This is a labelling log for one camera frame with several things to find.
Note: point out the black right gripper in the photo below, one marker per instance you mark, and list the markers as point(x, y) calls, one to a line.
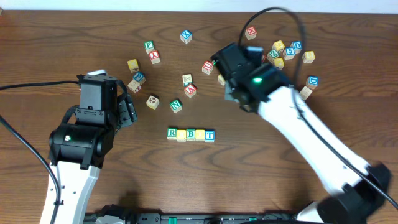
point(232, 91)

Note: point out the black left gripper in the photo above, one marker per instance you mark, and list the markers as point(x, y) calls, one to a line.
point(128, 109)

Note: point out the green R block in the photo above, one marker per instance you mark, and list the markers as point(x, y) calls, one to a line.
point(171, 133)

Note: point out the blue T block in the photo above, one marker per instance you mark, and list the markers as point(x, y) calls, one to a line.
point(209, 136)

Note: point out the yellow J block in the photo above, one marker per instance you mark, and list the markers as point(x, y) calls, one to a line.
point(200, 135)

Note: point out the green B block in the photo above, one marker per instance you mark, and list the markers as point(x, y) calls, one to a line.
point(190, 135)

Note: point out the yellow O block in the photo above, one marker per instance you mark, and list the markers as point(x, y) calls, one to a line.
point(181, 135)

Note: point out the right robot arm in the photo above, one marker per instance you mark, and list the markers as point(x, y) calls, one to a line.
point(356, 188)

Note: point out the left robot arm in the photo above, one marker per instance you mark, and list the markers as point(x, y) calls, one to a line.
point(79, 145)

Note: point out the yellow C block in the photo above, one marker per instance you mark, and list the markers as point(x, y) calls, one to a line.
point(221, 80)

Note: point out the red U block upper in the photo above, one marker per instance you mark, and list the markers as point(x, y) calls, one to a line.
point(207, 67)

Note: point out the red H block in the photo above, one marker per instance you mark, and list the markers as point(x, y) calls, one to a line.
point(250, 33)

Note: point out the plain wood block red side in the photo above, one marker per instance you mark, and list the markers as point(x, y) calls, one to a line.
point(134, 86)

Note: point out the green Z block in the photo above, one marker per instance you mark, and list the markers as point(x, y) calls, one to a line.
point(272, 55)

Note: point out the blue P block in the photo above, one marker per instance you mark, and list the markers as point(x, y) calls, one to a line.
point(139, 77)

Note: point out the yellow block middle right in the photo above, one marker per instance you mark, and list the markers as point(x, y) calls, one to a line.
point(278, 63)

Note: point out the yellow block far left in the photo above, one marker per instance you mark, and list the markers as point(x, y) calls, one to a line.
point(133, 65)

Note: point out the yellow block upper right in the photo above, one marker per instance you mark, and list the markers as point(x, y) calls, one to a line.
point(278, 46)

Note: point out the plain block face picture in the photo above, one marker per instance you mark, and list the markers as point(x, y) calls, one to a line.
point(152, 102)

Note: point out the plain wood block green side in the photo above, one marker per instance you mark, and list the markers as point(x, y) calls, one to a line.
point(187, 79)

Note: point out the red A block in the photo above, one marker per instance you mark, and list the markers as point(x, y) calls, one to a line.
point(190, 90)

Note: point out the blue X block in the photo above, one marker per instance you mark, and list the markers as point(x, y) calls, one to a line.
point(186, 36)

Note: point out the blue 5 block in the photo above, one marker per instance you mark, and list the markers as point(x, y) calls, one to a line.
point(288, 53)

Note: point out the blue D block upper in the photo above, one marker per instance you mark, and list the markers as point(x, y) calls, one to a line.
point(297, 46)

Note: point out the blue d block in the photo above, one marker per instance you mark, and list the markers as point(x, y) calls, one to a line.
point(312, 82)
point(297, 46)

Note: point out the red Y block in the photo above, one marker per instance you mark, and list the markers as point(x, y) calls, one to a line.
point(154, 57)

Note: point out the green F block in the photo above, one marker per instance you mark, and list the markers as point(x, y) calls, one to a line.
point(149, 46)

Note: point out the green N block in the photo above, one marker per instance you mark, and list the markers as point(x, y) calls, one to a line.
point(176, 105)

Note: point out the yellow 8 block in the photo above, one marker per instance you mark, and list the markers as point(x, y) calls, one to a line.
point(308, 56)

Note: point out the plain wood block right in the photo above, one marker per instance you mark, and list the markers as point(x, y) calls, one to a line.
point(305, 92)

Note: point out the blue D block lower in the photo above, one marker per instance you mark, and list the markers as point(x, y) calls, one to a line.
point(312, 82)

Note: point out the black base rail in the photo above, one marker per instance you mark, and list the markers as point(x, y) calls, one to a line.
point(115, 214)

